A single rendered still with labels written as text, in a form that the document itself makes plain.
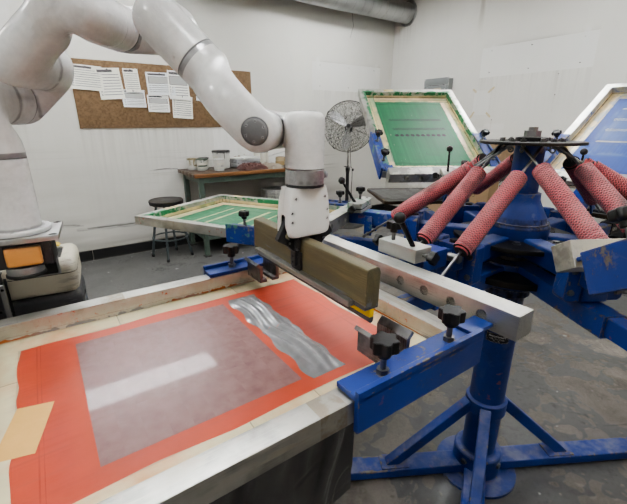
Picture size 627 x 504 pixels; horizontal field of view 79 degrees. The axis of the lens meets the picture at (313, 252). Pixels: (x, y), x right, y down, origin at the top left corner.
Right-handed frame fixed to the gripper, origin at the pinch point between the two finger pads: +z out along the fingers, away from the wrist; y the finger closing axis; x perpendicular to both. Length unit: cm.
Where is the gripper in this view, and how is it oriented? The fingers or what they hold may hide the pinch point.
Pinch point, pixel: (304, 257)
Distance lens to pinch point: 79.2
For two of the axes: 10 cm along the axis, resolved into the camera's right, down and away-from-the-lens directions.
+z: -0.1, 9.5, 3.2
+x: 5.8, 2.7, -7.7
